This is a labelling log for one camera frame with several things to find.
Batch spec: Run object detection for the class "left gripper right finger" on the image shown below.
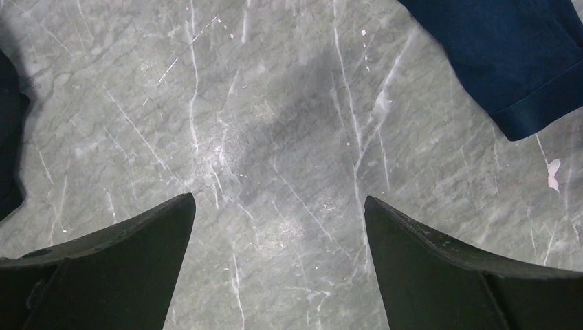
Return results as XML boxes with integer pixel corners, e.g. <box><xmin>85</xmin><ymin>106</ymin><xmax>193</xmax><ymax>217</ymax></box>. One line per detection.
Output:
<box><xmin>364</xmin><ymin>196</ymin><xmax>582</xmax><ymax>329</ymax></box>

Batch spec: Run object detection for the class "dark navy orange clothes pile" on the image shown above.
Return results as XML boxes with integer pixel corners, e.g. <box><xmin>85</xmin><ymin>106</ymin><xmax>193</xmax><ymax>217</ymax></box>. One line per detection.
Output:
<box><xmin>404</xmin><ymin>0</ymin><xmax>582</xmax><ymax>141</ymax></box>

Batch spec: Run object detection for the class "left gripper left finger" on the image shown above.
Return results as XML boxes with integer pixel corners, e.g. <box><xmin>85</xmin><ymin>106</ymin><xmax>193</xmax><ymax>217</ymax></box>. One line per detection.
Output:
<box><xmin>1</xmin><ymin>193</ymin><xmax>196</xmax><ymax>329</ymax></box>

